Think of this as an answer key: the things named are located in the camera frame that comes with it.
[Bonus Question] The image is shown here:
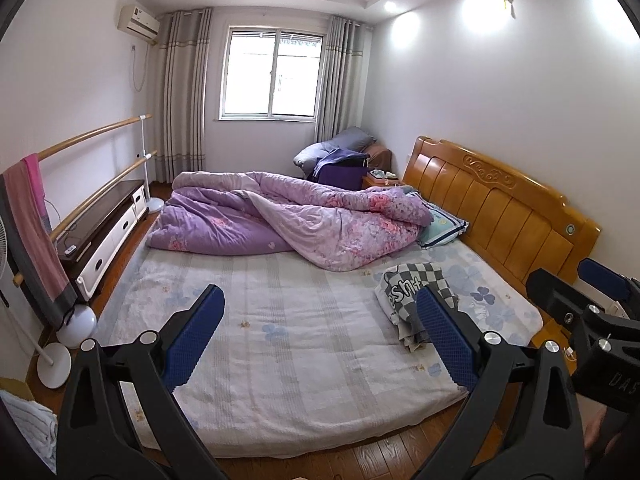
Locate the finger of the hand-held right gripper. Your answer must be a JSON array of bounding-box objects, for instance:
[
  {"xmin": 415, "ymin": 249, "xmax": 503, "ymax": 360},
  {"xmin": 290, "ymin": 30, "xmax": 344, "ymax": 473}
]
[
  {"xmin": 525, "ymin": 267, "xmax": 609, "ymax": 334},
  {"xmin": 577, "ymin": 258, "xmax": 634, "ymax": 304}
]

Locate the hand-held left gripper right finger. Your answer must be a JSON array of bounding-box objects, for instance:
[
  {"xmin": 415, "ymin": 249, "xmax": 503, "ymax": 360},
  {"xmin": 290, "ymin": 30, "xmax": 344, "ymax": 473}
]
[{"xmin": 415, "ymin": 286, "xmax": 586, "ymax": 480}]

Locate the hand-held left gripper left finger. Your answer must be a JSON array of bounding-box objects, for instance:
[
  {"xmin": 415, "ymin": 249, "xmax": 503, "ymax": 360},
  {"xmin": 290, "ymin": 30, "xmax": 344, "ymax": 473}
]
[{"xmin": 56, "ymin": 284, "xmax": 226, "ymax": 480}]

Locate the white garment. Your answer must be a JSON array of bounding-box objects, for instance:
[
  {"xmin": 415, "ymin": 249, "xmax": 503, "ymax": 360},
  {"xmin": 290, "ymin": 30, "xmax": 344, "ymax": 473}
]
[{"xmin": 376, "ymin": 269, "xmax": 426, "ymax": 328}]

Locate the grey white checkered cardigan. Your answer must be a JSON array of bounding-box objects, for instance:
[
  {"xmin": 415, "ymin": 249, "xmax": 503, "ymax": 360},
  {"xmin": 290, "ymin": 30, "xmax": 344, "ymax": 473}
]
[{"xmin": 382, "ymin": 261, "xmax": 461, "ymax": 353}]

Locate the wooden clothes drying rack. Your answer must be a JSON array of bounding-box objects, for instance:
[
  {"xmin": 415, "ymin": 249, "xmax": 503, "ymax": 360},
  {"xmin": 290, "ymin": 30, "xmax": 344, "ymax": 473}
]
[{"xmin": 12, "ymin": 114, "xmax": 166, "ymax": 286}]

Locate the person's right hand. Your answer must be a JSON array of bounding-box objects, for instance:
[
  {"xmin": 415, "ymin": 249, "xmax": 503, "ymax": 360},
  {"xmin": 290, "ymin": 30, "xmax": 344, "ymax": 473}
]
[{"xmin": 584, "ymin": 405, "xmax": 611, "ymax": 453}]

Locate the wooden nightstand with charger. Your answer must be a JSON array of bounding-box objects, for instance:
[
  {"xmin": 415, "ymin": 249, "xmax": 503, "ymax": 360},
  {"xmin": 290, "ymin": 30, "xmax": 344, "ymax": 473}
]
[{"xmin": 527, "ymin": 310, "xmax": 581, "ymax": 361}]

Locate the wooden headboard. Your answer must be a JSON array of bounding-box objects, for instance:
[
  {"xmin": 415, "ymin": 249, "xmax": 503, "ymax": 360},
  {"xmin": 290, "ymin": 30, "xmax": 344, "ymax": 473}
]
[{"xmin": 402, "ymin": 136, "xmax": 602, "ymax": 306}]

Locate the bed with floral sheet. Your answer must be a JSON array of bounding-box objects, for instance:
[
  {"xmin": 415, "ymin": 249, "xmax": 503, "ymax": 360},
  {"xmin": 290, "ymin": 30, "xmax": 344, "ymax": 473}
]
[{"xmin": 92, "ymin": 242, "xmax": 545, "ymax": 461}]

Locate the blue striped pillow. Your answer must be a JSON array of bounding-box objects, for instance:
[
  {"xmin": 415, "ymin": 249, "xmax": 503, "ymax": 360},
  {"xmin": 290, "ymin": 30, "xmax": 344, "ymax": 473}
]
[{"xmin": 417, "ymin": 202, "xmax": 470, "ymax": 249}]

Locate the white standing fan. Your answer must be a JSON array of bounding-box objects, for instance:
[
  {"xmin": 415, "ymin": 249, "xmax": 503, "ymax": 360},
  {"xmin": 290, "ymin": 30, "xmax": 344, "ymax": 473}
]
[{"xmin": 0, "ymin": 217, "xmax": 73, "ymax": 390}]

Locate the purple floral quilt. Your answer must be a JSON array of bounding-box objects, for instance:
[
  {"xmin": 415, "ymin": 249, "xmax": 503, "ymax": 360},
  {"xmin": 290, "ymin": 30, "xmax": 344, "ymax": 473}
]
[{"xmin": 146, "ymin": 170, "xmax": 435, "ymax": 273}]

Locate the dark white tv cabinet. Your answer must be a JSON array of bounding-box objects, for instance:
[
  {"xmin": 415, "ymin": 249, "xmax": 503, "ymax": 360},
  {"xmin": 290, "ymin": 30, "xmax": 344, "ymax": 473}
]
[{"xmin": 54, "ymin": 179, "xmax": 148, "ymax": 303}]

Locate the wooden nightstand with tissue box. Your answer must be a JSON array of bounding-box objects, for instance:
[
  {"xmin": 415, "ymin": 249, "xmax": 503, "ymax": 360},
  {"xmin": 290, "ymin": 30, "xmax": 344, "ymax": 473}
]
[{"xmin": 362, "ymin": 170, "xmax": 405, "ymax": 190}]

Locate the cardboard box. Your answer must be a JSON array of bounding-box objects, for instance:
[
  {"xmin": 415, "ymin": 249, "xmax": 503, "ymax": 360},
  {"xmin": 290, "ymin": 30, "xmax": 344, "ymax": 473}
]
[{"xmin": 0, "ymin": 377, "xmax": 36, "ymax": 403}]

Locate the pink grey striped towel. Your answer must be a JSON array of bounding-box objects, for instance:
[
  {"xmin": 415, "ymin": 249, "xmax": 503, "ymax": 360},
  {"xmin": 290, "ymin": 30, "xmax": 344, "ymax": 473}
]
[{"xmin": 0, "ymin": 154, "xmax": 78, "ymax": 328}]

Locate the white striped cloth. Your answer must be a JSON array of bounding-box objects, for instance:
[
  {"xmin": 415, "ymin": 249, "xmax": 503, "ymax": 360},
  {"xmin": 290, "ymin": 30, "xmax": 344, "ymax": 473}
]
[{"xmin": 0, "ymin": 392, "xmax": 58, "ymax": 471}]

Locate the brown armchair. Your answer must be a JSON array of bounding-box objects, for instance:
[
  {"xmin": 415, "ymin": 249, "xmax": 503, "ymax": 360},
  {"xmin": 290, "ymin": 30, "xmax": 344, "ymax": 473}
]
[{"xmin": 367, "ymin": 142, "xmax": 396, "ymax": 171}]

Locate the blue cloth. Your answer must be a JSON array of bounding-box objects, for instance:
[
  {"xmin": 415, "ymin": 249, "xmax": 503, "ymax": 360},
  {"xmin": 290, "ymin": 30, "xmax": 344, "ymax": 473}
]
[{"xmin": 312, "ymin": 147, "xmax": 371, "ymax": 171}]

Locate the grey blue pillow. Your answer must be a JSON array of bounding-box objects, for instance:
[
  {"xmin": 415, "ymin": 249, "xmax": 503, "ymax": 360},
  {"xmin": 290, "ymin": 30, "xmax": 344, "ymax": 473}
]
[
  {"xmin": 293, "ymin": 141, "xmax": 341, "ymax": 172},
  {"xmin": 330, "ymin": 126, "xmax": 378, "ymax": 153}
]

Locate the grey striped curtain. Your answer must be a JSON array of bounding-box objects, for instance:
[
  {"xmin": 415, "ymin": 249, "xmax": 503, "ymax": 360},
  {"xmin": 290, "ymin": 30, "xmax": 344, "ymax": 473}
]
[
  {"xmin": 315, "ymin": 16, "xmax": 373, "ymax": 146},
  {"xmin": 152, "ymin": 7, "xmax": 213, "ymax": 183}
]

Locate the window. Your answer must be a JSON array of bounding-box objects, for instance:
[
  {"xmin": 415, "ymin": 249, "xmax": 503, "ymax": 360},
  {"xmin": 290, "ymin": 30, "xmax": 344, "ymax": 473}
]
[{"xmin": 218, "ymin": 25, "xmax": 327, "ymax": 121}]

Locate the white air conditioner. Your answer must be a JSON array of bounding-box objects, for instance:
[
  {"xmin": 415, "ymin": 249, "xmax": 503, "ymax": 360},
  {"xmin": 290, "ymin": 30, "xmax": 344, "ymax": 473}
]
[{"xmin": 116, "ymin": 5, "xmax": 161, "ymax": 39}]

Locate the air conditioner cable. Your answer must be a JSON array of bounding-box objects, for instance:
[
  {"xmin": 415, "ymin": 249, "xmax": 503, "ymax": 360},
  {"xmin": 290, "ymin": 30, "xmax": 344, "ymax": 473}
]
[{"xmin": 131, "ymin": 42, "xmax": 151, "ymax": 92}]

